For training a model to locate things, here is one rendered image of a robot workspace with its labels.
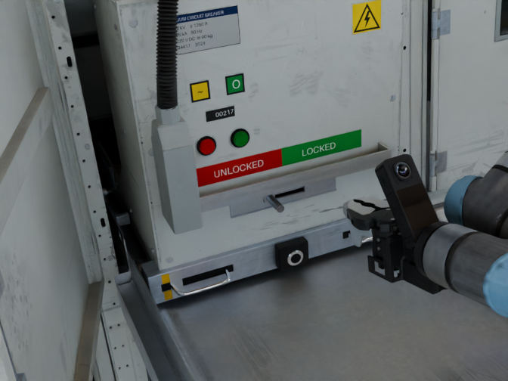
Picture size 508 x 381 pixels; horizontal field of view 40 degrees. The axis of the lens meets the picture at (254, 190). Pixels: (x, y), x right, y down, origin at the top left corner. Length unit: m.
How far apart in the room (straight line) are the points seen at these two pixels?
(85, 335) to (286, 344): 0.34
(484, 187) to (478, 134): 0.68
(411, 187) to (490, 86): 0.72
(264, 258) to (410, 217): 0.48
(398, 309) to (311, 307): 0.15
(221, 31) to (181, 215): 0.29
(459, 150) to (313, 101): 0.47
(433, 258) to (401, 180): 0.11
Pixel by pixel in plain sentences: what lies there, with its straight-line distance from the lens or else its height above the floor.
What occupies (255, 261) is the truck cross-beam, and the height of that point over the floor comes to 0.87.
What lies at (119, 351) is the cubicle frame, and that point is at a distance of 1.45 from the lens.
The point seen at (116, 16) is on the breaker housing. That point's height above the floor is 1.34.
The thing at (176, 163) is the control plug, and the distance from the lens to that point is 1.03.
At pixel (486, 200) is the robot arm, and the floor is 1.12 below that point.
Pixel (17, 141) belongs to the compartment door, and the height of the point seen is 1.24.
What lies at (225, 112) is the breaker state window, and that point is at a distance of 1.15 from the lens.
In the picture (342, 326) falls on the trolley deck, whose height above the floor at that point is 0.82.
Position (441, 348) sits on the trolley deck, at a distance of 1.13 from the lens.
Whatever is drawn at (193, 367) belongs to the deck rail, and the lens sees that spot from 1.12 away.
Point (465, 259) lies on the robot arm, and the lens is 0.79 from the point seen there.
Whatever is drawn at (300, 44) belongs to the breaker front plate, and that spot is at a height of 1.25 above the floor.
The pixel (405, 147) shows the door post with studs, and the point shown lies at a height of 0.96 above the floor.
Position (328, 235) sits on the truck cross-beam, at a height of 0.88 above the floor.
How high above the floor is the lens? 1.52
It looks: 25 degrees down
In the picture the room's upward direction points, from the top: 6 degrees counter-clockwise
